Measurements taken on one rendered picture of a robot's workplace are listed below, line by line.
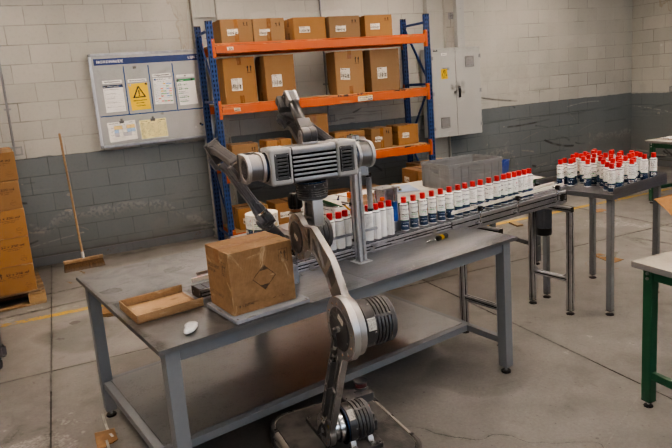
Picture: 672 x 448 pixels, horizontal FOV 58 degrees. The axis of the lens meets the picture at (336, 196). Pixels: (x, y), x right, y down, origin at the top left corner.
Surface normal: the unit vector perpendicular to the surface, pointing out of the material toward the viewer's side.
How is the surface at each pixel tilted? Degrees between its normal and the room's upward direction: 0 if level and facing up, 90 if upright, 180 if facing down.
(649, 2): 90
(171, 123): 90
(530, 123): 90
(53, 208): 90
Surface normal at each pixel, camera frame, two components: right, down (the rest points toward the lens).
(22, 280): 0.51, 0.12
